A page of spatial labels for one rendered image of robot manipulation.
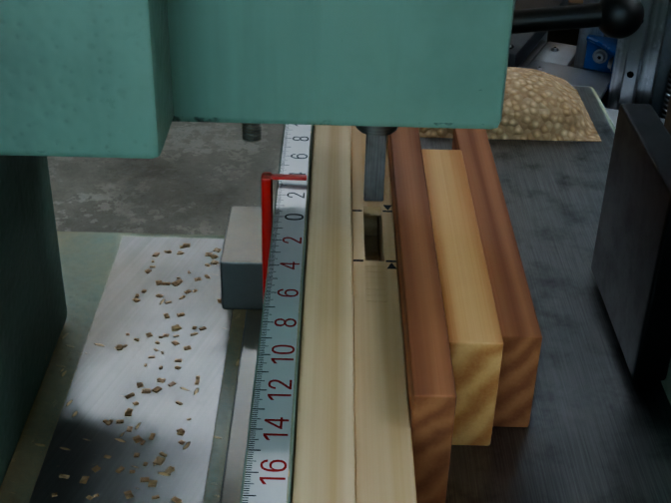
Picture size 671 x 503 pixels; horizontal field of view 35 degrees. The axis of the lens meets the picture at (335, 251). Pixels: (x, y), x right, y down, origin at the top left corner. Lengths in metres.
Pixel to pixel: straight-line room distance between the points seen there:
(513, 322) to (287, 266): 0.09
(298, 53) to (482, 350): 0.14
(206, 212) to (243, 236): 1.78
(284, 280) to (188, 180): 2.17
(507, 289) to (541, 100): 0.27
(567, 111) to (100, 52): 0.37
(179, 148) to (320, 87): 2.32
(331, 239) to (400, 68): 0.08
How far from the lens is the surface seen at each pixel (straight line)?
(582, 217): 0.60
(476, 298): 0.42
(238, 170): 2.62
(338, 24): 0.42
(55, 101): 0.41
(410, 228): 0.46
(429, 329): 0.40
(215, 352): 0.64
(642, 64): 1.21
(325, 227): 0.47
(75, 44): 0.40
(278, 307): 0.40
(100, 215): 2.45
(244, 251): 0.64
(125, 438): 0.59
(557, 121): 0.69
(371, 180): 0.48
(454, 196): 0.50
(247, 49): 0.43
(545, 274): 0.54
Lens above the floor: 1.18
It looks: 31 degrees down
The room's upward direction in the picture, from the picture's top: 2 degrees clockwise
